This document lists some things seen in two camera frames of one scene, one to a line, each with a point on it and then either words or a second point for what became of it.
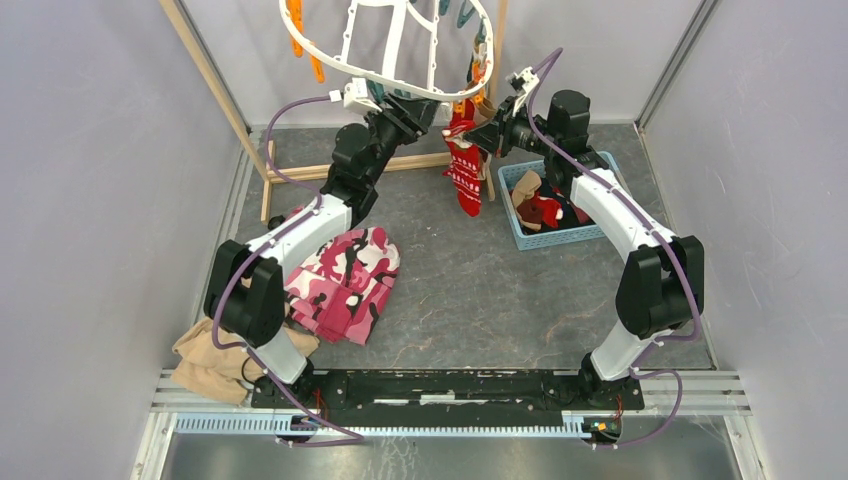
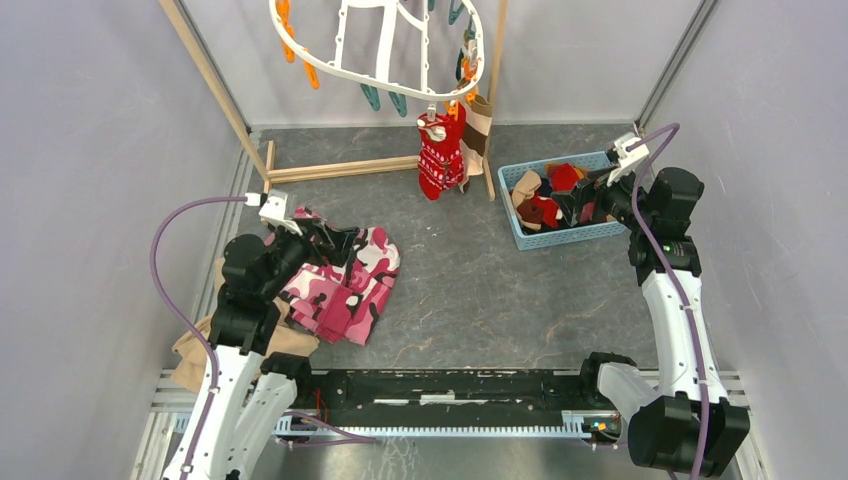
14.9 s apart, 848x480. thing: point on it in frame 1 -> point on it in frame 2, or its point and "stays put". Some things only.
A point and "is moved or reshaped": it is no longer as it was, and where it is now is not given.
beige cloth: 219,373 stays put
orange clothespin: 476,71 is moved or reshaped
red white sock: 465,173 -> 440,163
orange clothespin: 295,8 is moved or reshaped
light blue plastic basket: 544,238 stays put
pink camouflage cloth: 340,290 stays put
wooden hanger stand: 265,168 stays put
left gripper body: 403,130 -> 327,249
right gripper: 500,130 -> 573,201
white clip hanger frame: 394,24 is moved or reshaped
